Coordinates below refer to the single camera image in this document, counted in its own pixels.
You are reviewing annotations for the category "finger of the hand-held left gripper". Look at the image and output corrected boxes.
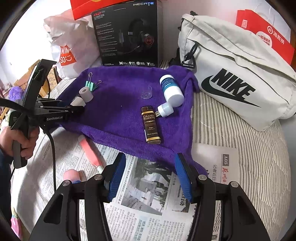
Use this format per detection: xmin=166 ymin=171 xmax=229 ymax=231
xmin=37 ymin=98 xmax=85 ymax=111
xmin=58 ymin=108 xmax=85 ymax=116

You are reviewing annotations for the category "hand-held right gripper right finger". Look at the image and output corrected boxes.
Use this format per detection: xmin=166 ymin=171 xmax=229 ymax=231
xmin=174 ymin=152 xmax=271 ymax=241

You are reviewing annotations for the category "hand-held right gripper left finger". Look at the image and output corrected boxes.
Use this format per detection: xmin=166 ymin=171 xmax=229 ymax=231
xmin=29 ymin=152 xmax=127 ymax=241

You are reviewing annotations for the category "small grey tape roll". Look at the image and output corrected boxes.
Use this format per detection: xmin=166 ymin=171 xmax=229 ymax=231
xmin=79 ymin=87 xmax=93 ymax=103

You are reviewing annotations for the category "black and gold lighter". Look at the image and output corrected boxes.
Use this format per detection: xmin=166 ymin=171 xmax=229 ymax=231
xmin=141 ymin=106 xmax=162 ymax=144

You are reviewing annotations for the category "white plug-in night light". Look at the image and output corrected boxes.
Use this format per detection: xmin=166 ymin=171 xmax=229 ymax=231
xmin=154 ymin=103 xmax=174 ymax=118

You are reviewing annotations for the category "clear plastic dome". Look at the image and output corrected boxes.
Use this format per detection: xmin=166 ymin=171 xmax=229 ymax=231
xmin=140 ymin=85 xmax=153 ymax=99

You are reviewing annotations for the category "person's left hand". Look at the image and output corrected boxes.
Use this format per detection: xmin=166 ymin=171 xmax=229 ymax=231
xmin=0 ymin=126 xmax=40 ymax=161

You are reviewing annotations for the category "green binder clip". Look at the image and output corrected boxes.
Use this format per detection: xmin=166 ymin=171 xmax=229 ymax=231
xmin=85 ymin=72 xmax=102 ymax=92

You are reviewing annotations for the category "purple plush toy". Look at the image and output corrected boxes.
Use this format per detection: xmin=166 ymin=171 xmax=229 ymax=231
xmin=7 ymin=87 xmax=26 ymax=105

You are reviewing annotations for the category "pink tube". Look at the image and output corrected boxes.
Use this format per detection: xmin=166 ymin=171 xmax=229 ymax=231
xmin=78 ymin=136 xmax=105 ymax=173

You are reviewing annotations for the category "wooden furniture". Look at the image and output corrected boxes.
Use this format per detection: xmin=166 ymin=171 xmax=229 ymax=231
xmin=1 ymin=60 xmax=58 ymax=116

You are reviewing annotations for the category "pink roll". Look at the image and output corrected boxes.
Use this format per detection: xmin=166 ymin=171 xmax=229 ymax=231
xmin=64 ymin=170 xmax=82 ymax=183

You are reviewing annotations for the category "newspaper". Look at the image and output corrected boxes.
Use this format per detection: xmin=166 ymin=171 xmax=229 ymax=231
xmin=35 ymin=130 xmax=241 ymax=241

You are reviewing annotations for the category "purple towel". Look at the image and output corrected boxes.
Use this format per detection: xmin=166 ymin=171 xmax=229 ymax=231
xmin=59 ymin=65 xmax=208 ymax=178

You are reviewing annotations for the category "white plastic shopping bag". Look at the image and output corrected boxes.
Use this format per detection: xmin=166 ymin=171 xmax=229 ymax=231
xmin=44 ymin=16 xmax=104 ymax=79

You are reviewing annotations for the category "white bottle with blue label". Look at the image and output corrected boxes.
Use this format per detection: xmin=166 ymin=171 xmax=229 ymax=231
xmin=159 ymin=75 xmax=185 ymax=107

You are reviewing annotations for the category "black headphone box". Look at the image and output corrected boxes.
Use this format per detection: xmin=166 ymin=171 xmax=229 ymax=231
xmin=91 ymin=0 xmax=160 ymax=69

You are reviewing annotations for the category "red cardboard box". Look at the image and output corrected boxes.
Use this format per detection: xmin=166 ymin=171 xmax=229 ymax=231
xmin=70 ymin=0 xmax=134 ymax=20

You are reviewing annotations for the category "white sling bag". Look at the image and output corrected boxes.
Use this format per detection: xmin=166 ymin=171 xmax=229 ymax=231
xmin=178 ymin=13 xmax=296 ymax=131

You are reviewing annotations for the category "red paper bag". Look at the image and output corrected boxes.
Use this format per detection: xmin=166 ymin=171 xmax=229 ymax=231
xmin=236 ymin=9 xmax=295 ymax=65

